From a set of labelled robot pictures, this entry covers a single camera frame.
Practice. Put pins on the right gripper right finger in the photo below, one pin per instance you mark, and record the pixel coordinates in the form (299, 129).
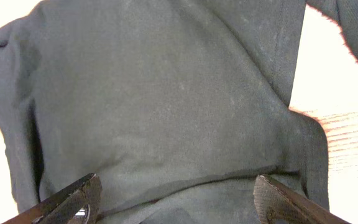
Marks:
(275, 202)

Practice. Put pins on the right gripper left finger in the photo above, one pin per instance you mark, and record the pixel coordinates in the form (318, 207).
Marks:
(76, 204)

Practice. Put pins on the black t-shirt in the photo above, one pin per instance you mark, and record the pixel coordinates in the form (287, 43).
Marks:
(176, 105)

